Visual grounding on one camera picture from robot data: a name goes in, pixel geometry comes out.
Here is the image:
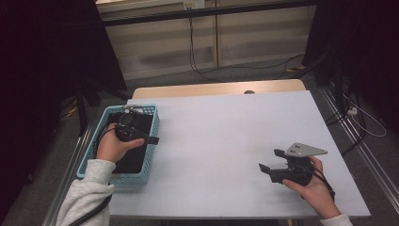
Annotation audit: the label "thick black floor cable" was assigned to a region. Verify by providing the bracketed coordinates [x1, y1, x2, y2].
[324, 90, 367, 157]

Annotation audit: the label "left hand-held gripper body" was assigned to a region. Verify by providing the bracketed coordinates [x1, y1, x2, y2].
[114, 105, 149, 143]

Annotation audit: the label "black curtain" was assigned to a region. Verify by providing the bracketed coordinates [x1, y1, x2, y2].
[302, 0, 399, 133]
[0, 0, 128, 222]

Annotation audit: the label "person's right hand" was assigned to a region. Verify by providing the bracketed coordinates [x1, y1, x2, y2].
[281, 155, 342, 219]

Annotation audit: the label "black horizontal bar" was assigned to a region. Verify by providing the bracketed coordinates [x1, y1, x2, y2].
[102, 0, 318, 27]

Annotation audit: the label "wooden table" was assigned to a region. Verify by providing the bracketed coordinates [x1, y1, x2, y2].
[131, 78, 307, 100]

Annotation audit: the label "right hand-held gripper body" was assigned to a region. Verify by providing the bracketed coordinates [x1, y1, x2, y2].
[268, 142, 328, 186]

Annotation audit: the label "black shorts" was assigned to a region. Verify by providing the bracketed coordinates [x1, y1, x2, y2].
[106, 112, 153, 174]

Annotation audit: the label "black hanging wall cable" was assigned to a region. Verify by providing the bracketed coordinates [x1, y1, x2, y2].
[187, 15, 227, 84]

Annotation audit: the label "person's left hand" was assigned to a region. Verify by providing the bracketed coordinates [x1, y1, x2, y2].
[95, 122, 146, 164]

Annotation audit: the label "metal floor rail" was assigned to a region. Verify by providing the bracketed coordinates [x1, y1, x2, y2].
[41, 124, 96, 226]
[319, 86, 399, 215]

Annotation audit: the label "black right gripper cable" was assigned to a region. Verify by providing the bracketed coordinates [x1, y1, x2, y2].
[309, 163, 336, 202]

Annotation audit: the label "light blue plastic basket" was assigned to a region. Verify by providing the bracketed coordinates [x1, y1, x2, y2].
[76, 104, 161, 190]

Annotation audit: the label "white floor cable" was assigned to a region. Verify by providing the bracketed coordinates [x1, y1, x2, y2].
[343, 93, 388, 138]

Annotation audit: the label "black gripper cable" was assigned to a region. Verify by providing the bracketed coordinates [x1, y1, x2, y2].
[67, 125, 119, 226]
[309, 163, 336, 202]

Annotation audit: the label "white wall socket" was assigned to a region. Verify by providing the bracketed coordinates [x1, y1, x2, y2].
[183, 0, 206, 10]

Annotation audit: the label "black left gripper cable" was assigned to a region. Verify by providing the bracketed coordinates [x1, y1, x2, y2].
[67, 125, 119, 226]

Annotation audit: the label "black tripod stand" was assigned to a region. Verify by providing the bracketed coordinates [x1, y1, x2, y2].
[73, 78, 134, 137]
[290, 50, 346, 111]

